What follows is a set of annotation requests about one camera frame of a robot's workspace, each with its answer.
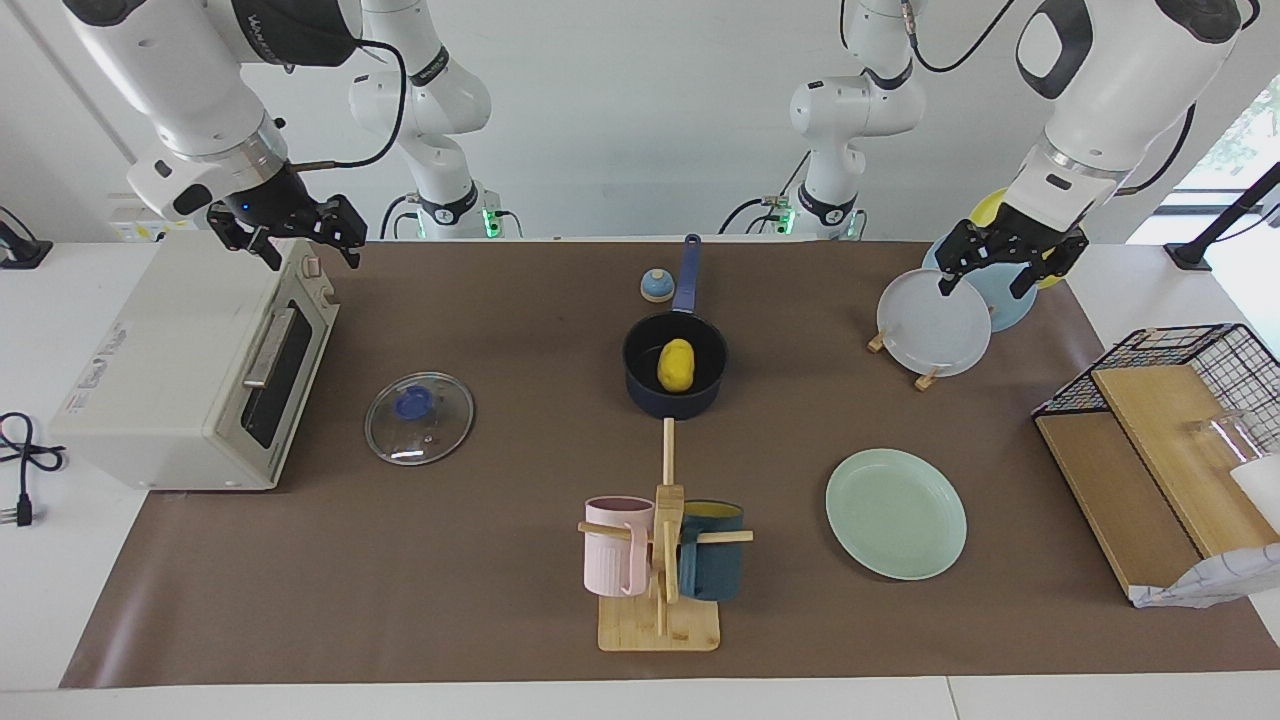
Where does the glass lid with blue knob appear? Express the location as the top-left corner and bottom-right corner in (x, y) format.
(364, 372), (475, 467)

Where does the yellow potato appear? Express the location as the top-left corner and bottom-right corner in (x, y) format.
(657, 338), (696, 393)

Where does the yellow plate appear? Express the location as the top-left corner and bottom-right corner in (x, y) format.
(968, 188), (1066, 291)

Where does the light blue plate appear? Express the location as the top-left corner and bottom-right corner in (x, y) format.
(921, 226), (1039, 333)

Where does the pale grey plate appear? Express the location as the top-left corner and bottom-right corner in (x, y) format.
(877, 268), (993, 378)

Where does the wooden plate rack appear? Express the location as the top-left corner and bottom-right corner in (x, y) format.
(867, 330), (941, 392)

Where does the pale green plate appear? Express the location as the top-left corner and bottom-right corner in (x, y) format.
(826, 448), (968, 581)

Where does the white power strip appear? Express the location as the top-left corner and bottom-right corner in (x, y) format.
(108, 195), (171, 243)

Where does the beige toaster oven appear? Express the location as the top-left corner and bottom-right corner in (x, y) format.
(48, 232), (341, 491)

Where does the light wooden board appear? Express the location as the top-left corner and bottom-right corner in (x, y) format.
(1090, 364), (1280, 559)

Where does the brown board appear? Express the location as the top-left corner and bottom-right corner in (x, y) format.
(1035, 411), (1201, 599)

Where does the clear glass cup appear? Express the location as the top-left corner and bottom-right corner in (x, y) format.
(1185, 408), (1266, 471)

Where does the white cup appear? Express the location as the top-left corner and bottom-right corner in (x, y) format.
(1230, 455), (1280, 531)

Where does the dark blue saucepan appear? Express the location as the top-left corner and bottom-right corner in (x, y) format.
(622, 234), (729, 419)

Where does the brown table mat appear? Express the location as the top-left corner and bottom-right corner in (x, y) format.
(60, 240), (1280, 689)

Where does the white checked cloth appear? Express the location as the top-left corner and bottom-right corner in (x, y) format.
(1130, 543), (1280, 609)

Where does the teal mug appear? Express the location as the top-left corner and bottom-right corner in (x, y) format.
(678, 500), (746, 602)

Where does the pink ribbed mug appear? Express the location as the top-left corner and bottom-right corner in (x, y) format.
(584, 496), (656, 598)

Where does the wooden mug tree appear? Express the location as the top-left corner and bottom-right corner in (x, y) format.
(577, 418), (754, 653)

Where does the black base cable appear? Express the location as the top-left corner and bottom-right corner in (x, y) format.
(380, 193), (419, 241)
(718, 150), (813, 236)

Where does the black camera stand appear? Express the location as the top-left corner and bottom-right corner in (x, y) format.
(1163, 160), (1280, 271)

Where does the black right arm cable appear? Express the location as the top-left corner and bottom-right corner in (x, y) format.
(290, 38), (409, 171)

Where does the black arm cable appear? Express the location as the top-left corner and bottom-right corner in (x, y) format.
(290, 38), (409, 171)
(900, 0), (1021, 73)

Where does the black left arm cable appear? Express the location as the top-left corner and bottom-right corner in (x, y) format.
(900, 0), (1021, 73)

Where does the black wire basket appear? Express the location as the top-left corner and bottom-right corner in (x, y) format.
(1032, 323), (1280, 461)

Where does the black clamp mount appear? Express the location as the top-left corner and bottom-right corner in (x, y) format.
(0, 205), (53, 269)

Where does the black power cord with plug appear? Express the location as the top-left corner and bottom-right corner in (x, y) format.
(0, 412), (66, 528)

